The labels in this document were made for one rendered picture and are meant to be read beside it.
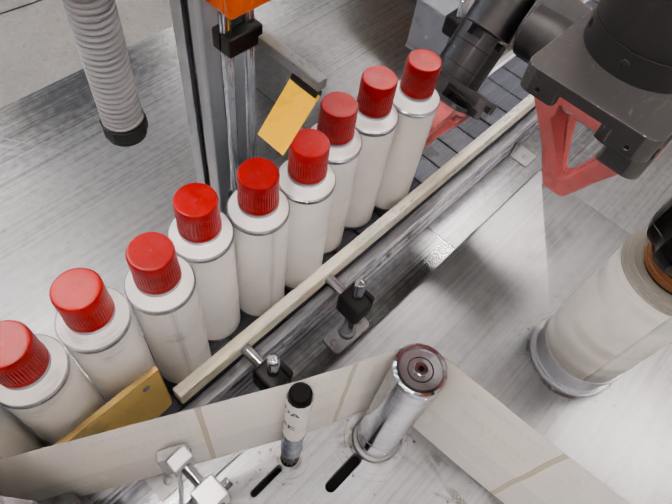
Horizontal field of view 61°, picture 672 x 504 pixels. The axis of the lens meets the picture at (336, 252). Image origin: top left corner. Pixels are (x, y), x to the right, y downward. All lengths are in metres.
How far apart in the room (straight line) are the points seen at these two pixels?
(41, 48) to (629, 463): 2.17
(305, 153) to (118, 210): 0.35
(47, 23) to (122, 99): 2.03
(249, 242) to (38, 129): 0.46
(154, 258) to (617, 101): 0.29
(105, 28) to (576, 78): 0.28
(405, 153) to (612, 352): 0.27
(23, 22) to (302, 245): 2.06
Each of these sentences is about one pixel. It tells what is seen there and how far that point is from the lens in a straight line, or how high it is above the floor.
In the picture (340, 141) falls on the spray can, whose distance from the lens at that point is 0.51.
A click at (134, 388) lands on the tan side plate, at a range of 0.48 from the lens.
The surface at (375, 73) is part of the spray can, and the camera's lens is 0.53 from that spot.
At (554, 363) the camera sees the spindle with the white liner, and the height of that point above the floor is 0.91.
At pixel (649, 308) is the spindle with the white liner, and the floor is 1.06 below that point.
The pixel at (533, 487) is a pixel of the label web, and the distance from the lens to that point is 0.49.
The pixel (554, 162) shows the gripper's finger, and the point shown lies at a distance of 0.35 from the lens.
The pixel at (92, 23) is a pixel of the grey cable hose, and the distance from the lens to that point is 0.41.
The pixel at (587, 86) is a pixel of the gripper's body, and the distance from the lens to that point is 0.27.
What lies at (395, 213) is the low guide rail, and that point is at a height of 0.91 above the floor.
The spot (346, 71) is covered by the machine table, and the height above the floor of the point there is 0.83.
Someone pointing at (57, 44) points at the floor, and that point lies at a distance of 2.37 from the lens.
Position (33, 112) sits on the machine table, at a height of 0.83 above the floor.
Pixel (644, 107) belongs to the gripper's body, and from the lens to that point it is 0.28.
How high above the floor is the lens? 1.42
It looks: 57 degrees down
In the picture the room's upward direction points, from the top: 11 degrees clockwise
